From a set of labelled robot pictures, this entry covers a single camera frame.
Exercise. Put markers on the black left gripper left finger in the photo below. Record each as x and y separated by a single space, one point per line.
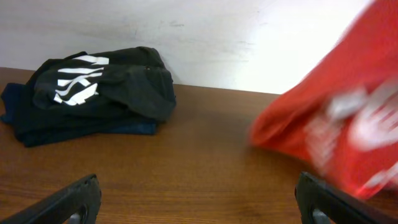
78 202

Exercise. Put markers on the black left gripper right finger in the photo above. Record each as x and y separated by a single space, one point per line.
319 202

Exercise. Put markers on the red soccer t-shirt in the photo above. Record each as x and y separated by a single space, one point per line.
342 117

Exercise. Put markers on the dark navy folded garment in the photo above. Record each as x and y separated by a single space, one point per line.
36 127

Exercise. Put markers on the black Nike t-shirt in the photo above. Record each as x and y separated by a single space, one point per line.
127 82

